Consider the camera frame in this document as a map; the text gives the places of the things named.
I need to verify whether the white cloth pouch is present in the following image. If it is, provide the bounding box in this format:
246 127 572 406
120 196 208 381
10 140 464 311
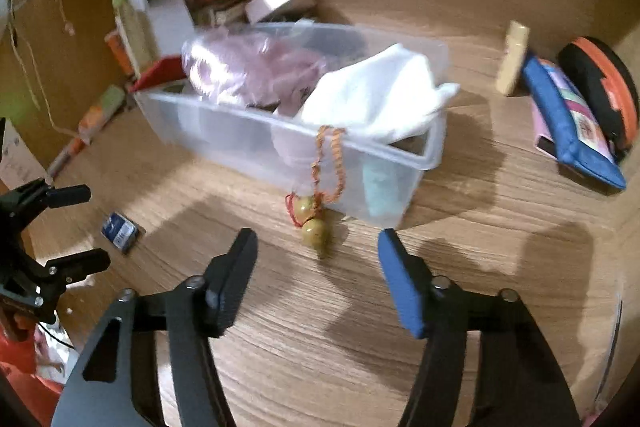
295 42 461 145

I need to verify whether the small blue card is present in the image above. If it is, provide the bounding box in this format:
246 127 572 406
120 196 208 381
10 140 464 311
100 212 139 254

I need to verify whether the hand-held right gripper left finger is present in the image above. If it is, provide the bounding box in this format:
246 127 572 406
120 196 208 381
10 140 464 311
50 228 259 427

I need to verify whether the cream lip balm tube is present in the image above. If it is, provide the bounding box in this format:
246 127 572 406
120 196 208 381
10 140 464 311
495 21 531 96

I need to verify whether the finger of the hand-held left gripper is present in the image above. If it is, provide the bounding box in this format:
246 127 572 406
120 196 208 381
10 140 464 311
47 184 93 208
46 248 112 284

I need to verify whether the orange cord gourd pendant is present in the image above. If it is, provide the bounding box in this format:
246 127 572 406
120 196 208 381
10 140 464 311
285 125 348 261

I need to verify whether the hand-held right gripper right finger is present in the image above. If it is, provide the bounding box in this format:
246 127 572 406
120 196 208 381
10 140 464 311
377 228 583 427

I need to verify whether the tall white card box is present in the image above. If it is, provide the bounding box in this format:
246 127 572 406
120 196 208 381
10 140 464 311
117 0 196 58

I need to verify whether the thin black strip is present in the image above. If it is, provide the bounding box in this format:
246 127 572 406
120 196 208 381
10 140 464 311
595 292 626 413

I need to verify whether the lilac plush puff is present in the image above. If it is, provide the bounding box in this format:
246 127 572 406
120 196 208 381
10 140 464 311
272 122 313 168

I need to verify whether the pale green carton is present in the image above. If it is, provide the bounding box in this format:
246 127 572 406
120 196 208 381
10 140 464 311
109 0 156 75

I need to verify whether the thin hanging string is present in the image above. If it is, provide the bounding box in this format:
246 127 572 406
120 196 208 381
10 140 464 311
7 0 78 138

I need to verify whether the clear plastic storage bin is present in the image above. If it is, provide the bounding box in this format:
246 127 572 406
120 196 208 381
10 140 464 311
135 21 450 230

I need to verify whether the orange red cloth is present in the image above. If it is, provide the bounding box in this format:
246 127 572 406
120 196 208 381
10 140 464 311
0 332 66 427

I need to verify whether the dark grey pouch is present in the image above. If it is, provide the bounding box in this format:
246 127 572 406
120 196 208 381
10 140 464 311
305 27 373 58

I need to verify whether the pale green tube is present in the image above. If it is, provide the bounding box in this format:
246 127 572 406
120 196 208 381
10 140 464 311
362 159 402 216

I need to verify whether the green orange stick packet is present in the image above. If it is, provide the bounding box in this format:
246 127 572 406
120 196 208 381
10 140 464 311
77 84 126 144

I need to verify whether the red box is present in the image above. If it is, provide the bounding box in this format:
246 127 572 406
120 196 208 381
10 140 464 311
127 57 188 95

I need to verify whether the black orange round case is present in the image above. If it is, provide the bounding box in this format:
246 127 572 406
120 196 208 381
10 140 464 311
556 36 640 165

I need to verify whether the blue zip pouch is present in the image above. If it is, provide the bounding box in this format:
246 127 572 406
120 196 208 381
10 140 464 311
521 54 627 192

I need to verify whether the white paper tag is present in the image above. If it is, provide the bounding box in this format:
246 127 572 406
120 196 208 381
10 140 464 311
0 122 47 194

